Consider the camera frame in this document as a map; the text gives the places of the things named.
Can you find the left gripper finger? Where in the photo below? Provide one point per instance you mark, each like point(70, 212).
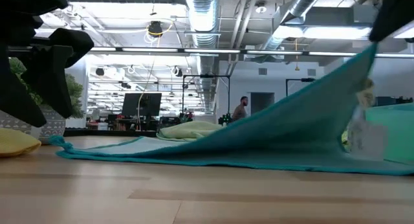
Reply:
point(48, 78)
point(16, 91)

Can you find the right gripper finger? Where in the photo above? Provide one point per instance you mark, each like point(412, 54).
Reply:
point(393, 17)

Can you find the blue microfiber towel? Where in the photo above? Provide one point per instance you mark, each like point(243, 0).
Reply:
point(291, 136)

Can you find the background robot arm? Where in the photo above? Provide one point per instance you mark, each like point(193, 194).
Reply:
point(223, 118)

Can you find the yellow microfiber towel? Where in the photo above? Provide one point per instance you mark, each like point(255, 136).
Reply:
point(13, 144)

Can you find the pale green microfiber towel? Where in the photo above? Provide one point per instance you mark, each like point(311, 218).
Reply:
point(191, 130)

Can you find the succulent plant in patterned pot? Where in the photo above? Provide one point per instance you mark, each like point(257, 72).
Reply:
point(55, 130)

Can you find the dark background monitor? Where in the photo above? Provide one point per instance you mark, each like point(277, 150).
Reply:
point(388, 101)

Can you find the black background monitor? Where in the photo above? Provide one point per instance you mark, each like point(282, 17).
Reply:
point(141, 104)

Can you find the linear ceiling light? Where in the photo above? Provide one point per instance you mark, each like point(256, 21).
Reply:
point(210, 51)

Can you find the person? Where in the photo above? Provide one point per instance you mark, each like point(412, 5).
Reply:
point(240, 109)

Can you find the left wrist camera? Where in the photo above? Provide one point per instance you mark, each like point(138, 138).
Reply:
point(76, 44)

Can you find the black metal table frame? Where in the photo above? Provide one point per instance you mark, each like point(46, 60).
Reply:
point(106, 132)

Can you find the silver ventilation duct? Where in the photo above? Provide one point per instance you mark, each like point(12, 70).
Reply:
point(304, 2)
point(202, 17)

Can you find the black gantry frame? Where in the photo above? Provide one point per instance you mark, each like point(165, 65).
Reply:
point(207, 76)
point(300, 79)

